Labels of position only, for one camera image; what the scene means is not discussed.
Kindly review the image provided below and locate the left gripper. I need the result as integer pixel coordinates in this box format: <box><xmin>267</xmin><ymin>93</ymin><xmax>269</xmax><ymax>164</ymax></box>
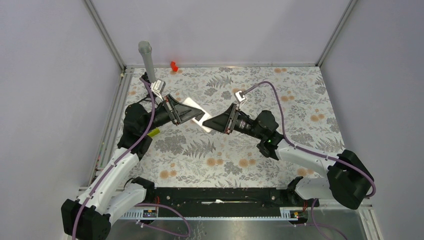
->
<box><xmin>142</xmin><ymin>94</ymin><xmax>203</xmax><ymax>134</ymax></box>

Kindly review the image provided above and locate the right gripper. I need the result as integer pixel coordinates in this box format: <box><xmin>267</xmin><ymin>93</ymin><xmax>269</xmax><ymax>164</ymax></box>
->
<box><xmin>203</xmin><ymin>103</ymin><xmax>265</xmax><ymax>140</ymax></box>

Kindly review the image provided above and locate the white red remote control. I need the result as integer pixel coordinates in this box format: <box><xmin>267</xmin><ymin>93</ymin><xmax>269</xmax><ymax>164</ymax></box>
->
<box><xmin>183</xmin><ymin>97</ymin><xmax>212</xmax><ymax>133</ymax></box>

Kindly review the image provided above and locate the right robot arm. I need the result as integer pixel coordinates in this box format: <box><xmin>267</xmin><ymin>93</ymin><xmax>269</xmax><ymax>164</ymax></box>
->
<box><xmin>202</xmin><ymin>103</ymin><xmax>375</xmax><ymax>210</ymax></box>

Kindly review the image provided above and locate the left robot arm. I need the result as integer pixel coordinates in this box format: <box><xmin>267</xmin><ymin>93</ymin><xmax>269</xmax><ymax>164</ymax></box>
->
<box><xmin>61</xmin><ymin>94</ymin><xmax>211</xmax><ymax>240</ymax></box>

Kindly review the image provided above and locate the blue green yellow tool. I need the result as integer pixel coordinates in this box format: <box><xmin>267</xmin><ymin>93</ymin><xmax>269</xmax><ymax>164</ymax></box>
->
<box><xmin>147</xmin><ymin>128</ymin><xmax>161</xmax><ymax>138</ymax></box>

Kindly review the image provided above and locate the floral table mat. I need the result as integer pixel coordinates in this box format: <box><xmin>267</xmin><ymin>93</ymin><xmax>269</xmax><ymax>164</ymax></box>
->
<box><xmin>109</xmin><ymin>66</ymin><xmax>345</xmax><ymax>190</ymax></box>

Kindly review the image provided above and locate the red plastic block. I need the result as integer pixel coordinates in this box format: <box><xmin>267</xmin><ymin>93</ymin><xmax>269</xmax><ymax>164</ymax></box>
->
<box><xmin>170</xmin><ymin>61</ymin><xmax>179</xmax><ymax>73</ymax></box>

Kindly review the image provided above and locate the grey microphone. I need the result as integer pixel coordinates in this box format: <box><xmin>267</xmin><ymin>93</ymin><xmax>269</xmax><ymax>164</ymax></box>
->
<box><xmin>138</xmin><ymin>40</ymin><xmax>157</xmax><ymax>83</ymax></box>

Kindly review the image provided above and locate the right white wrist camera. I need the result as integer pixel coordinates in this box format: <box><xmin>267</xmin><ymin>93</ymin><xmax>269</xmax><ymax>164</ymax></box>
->
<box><xmin>234</xmin><ymin>90</ymin><xmax>247</xmax><ymax>108</ymax></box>

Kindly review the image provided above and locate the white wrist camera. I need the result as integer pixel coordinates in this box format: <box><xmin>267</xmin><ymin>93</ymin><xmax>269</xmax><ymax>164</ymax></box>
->
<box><xmin>234</xmin><ymin>90</ymin><xmax>247</xmax><ymax>108</ymax></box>
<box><xmin>150</xmin><ymin>79</ymin><xmax>166</xmax><ymax>100</ymax></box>

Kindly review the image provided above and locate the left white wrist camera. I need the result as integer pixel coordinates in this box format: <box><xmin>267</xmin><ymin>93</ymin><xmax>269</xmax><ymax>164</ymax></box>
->
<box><xmin>150</xmin><ymin>79</ymin><xmax>166</xmax><ymax>100</ymax></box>

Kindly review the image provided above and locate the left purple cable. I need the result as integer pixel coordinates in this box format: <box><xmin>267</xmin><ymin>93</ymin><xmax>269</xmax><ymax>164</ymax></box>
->
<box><xmin>71</xmin><ymin>77</ymin><xmax>157</xmax><ymax>240</ymax></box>

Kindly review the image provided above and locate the purple cable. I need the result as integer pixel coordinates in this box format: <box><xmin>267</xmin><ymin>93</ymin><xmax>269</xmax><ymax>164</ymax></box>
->
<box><xmin>71</xmin><ymin>77</ymin><xmax>157</xmax><ymax>240</ymax></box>
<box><xmin>241</xmin><ymin>81</ymin><xmax>378</xmax><ymax>200</ymax></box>

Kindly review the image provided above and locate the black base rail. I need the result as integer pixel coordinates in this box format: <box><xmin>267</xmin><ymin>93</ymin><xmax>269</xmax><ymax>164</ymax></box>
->
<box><xmin>143</xmin><ymin>187</ymin><xmax>313</xmax><ymax>218</ymax></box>

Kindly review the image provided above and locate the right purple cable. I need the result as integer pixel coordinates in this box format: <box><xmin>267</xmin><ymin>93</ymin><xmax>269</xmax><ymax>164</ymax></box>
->
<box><xmin>241</xmin><ymin>81</ymin><xmax>378</xmax><ymax>200</ymax></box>

